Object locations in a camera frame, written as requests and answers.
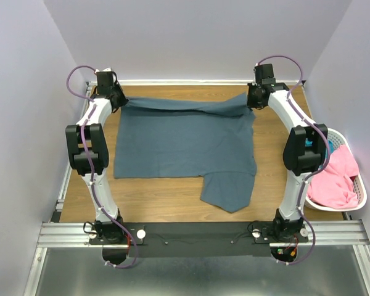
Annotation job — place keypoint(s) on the pink t-shirt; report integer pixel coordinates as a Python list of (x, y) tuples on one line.
[(333, 187)]

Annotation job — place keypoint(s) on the white plastic laundry basket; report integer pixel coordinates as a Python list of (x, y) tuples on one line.
[(336, 139)]

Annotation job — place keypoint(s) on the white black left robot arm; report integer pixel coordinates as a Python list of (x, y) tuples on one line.
[(89, 155)]

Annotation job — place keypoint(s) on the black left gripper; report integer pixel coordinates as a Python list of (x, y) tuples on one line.
[(123, 99)]

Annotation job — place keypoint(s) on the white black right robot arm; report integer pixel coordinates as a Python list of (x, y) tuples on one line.
[(304, 154)]

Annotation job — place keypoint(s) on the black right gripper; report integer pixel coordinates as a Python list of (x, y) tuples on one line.
[(251, 103)]

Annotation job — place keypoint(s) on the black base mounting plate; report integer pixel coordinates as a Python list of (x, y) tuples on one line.
[(122, 244)]

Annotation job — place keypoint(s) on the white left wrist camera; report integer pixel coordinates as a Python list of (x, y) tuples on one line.
[(108, 69)]

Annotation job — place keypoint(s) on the aluminium front rail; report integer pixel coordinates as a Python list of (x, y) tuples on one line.
[(347, 232)]

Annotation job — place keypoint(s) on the grey-blue t-shirt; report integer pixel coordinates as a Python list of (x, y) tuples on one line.
[(162, 138)]

